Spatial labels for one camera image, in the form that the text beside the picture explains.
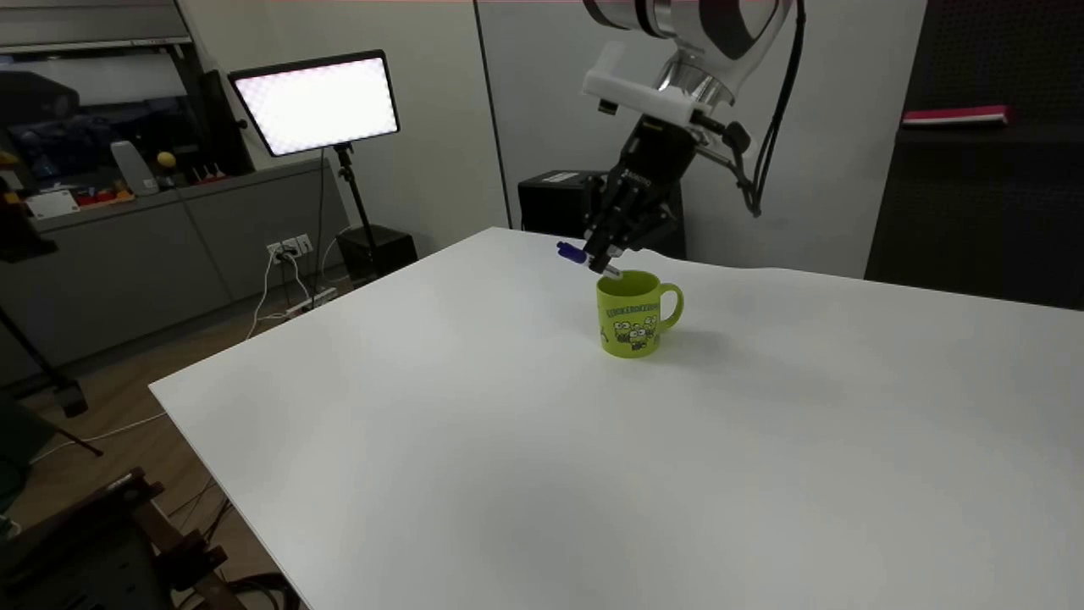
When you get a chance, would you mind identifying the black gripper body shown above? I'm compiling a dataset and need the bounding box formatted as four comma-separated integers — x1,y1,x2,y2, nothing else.
602,113,702,234

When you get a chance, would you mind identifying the blue capped white marker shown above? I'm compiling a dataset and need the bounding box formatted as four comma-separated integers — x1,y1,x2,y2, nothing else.
552,237,628,281

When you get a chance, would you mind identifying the black computer box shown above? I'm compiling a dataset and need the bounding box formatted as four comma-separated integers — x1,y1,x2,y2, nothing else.
515,166,689,260

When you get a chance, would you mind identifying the green cartoon print mug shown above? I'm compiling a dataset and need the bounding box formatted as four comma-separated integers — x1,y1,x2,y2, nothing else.
592,268,689,364

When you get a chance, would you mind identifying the black stand base box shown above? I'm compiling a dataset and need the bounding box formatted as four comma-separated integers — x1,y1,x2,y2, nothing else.
334,224,420,286

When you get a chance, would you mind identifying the black light stand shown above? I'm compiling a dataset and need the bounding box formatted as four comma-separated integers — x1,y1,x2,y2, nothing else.
329,142,384,247

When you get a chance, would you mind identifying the pink flat book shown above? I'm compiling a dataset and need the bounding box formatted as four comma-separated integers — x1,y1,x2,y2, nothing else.
899,103,1012,128

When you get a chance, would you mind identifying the white led light panel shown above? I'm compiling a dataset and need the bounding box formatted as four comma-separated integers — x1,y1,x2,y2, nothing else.
226,47,404,164

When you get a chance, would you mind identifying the dark tall cabinet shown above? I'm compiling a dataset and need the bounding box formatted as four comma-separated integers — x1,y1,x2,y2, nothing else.
862,0,1084,316

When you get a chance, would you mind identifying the grey low cabinet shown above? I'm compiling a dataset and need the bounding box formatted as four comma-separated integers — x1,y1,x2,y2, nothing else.
0,155,343,385

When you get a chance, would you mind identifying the black tripod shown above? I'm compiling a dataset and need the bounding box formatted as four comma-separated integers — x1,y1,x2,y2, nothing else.
0,191,96,421

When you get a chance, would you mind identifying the dark equipment pile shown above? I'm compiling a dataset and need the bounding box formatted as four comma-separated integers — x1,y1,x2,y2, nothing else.
0,469,310,610

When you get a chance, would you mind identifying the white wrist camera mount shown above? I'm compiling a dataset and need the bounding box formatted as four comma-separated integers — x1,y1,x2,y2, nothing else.
578,36,732,128

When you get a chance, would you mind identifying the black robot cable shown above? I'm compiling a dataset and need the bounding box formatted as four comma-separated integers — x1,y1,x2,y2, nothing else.
689,0,814,218

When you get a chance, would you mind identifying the white wall power outlet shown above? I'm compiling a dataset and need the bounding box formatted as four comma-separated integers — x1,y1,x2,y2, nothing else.
264,230,316,263

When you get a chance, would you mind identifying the white power cable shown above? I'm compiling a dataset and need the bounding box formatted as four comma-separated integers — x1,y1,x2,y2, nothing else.
243,252,343,338

